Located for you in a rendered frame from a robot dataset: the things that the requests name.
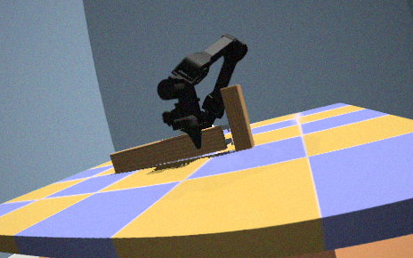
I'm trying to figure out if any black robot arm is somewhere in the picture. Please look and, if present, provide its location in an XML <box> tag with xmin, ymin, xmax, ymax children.
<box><xmin>157</xmin><ymin>34</ymin><xmax>247</xmax><ymax>128</ymax></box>

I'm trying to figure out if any wooden post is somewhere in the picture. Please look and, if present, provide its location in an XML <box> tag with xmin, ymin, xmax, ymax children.
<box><xmin>220</xmin><ymin>85</ymin><xmax>255</xmax><ymax>152</ymax></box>

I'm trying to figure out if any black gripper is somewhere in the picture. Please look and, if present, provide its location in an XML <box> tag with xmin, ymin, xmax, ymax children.
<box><xmin>172</xmin><ymin>94</ymin><xmax>212</xmax><ymax>149</ymax></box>

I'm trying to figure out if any wooden rail with metal hooks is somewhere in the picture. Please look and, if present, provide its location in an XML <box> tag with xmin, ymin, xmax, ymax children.
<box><xmin>110</xmin><ymin>124</ymin><xmax>234</xmax><ymax>173</ymax></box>

